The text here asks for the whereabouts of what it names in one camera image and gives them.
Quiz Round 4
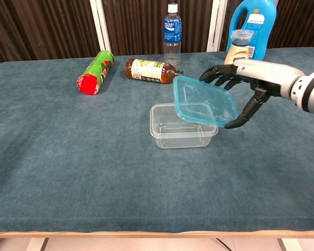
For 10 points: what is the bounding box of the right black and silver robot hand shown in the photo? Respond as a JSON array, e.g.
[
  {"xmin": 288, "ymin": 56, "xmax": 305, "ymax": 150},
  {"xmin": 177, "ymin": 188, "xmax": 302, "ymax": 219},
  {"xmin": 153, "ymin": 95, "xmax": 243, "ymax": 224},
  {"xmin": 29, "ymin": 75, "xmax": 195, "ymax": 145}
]
[{"xmin": 198, "ymin": 59, "xmax": 306, "ymax": 130}]

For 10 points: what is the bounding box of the blue translucent lid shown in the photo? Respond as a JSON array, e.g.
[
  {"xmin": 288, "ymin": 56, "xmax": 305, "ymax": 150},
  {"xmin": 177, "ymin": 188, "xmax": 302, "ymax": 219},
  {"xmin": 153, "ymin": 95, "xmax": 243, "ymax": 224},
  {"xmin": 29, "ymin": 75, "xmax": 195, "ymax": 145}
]
[{"xmin": 172, "ymin": 75, "xmax": 240, "ymax": 128}]

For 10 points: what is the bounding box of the clear plastic food container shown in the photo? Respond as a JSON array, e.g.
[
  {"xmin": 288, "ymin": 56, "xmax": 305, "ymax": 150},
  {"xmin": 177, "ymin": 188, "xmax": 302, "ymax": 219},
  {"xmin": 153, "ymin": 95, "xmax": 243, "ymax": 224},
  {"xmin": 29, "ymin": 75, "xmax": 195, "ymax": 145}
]
[{"xmin": 149, "ymin": 103, "xmax": 219, "ymax": 149}]

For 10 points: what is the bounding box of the green red chips can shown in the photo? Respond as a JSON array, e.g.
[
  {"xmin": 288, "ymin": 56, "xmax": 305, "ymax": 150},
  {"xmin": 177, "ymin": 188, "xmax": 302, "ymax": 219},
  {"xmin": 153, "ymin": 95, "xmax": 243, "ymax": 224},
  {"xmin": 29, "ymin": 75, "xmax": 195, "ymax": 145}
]
[{"xmin": 76, "ymin": 50, "xmax": 115, "ymax": 96}]

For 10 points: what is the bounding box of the cream mayonnaise squeeze bottle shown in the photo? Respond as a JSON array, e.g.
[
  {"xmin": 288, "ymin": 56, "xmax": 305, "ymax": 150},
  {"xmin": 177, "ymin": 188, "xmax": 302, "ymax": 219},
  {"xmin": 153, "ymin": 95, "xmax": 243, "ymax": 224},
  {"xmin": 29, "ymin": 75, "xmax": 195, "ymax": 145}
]
[{"xmin": 224, "ymin": 29, "xmax": 254, "ymax": 65}]

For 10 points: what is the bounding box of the blue detergent jug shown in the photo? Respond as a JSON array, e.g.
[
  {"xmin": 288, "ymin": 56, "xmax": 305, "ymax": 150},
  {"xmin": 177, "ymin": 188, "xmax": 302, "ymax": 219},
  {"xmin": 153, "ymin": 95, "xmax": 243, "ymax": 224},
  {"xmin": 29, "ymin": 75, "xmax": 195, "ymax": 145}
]
[{"xmin": 226, "ymin": 0, "xmax": 277, "ymax": 61}]

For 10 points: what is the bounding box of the clear bottle blue label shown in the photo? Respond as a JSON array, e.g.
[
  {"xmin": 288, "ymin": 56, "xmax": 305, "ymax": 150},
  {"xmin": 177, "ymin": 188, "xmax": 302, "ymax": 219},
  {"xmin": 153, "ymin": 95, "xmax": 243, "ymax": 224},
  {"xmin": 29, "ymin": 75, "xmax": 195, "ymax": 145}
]
[{"xmin": 163, "ymin": 3, "xmax": 183, "ymax": 66}]

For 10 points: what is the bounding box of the brown tea bottle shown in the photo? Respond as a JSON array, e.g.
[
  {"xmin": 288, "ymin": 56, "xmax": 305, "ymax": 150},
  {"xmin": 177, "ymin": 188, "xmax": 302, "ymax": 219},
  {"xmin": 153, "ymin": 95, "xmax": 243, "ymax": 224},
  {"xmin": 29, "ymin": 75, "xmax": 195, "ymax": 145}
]
[{"xmin": 124, "ymin": 58, "xmax": 184, "ymax": 84}]

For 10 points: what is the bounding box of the white table leg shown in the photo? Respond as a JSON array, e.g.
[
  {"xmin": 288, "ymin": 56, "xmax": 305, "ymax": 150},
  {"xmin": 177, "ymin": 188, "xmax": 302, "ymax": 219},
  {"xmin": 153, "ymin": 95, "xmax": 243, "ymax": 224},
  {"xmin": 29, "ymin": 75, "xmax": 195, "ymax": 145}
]
[
  {"xmin": 28, "ymin": 237, "xmax": 49, "ymax": 251},
  {"xmin": 277, "ymin": 237, "xmax": 301, "ymax": 251}
]

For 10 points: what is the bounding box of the teal table cloth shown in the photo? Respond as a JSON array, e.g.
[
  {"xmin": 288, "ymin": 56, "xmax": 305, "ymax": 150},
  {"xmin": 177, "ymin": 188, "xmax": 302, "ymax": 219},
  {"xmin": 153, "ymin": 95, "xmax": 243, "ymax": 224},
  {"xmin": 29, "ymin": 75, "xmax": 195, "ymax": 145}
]
[{"xmin": 0, "ymin": 47, "xmax": 314, "ymax": 233}]

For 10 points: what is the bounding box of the white frame post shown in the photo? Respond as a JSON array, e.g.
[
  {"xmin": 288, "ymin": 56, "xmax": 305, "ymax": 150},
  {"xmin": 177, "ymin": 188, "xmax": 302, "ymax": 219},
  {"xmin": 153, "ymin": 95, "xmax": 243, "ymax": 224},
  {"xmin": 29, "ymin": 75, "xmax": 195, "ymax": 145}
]
[
  {"xmin": 89, "ymin": 0, "xmax": 112, "ymax": 54},
  {"xmin": 206, "ymin": 0, "xmax": 227, "ymax": 52}
]

